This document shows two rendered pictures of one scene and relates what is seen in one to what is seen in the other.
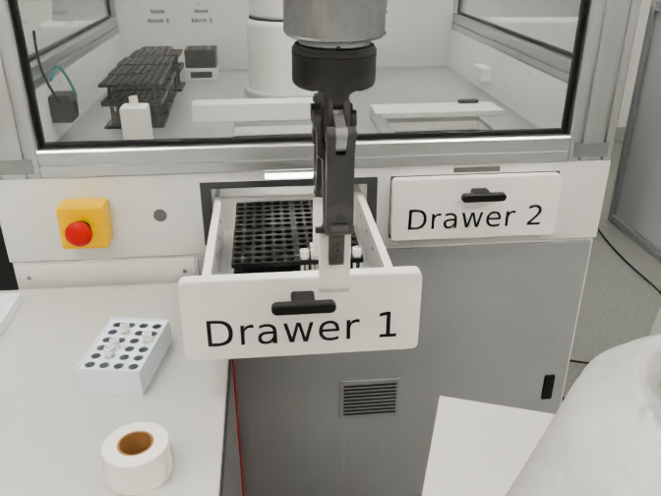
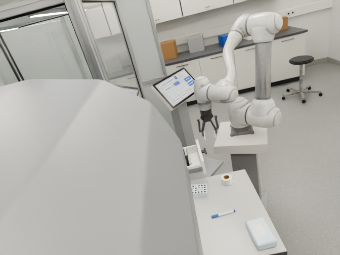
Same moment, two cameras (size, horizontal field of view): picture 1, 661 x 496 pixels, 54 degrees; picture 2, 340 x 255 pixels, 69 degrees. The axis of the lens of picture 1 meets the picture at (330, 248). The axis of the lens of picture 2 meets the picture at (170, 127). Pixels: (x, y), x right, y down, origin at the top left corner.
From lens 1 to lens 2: 1.70 m
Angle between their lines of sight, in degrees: 70
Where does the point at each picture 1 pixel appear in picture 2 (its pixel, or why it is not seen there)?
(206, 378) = (201, 180)
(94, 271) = not seen: hidden behind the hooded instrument
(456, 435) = (222, 144)
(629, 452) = (267, 101)
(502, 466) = (227, 140)
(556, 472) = (265, 107)
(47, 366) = (199, 206)
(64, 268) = not seen: hidden behind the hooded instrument
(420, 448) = not seen: hidden behind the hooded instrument
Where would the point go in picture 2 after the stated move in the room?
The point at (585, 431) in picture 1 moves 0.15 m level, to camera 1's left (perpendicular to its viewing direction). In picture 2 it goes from (264, 103) to (271, 113)
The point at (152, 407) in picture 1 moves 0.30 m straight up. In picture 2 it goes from (211, 185) to (203, 147)
